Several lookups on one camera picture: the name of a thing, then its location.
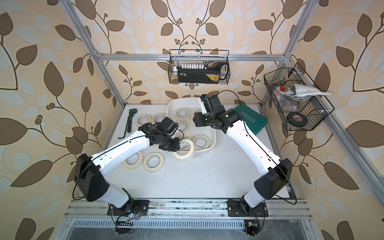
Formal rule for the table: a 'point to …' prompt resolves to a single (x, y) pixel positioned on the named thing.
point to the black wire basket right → (301, 105)
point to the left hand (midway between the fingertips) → (180, 148)
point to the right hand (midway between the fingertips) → (198, 118)
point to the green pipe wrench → (131, 111)
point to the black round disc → (296, 119)
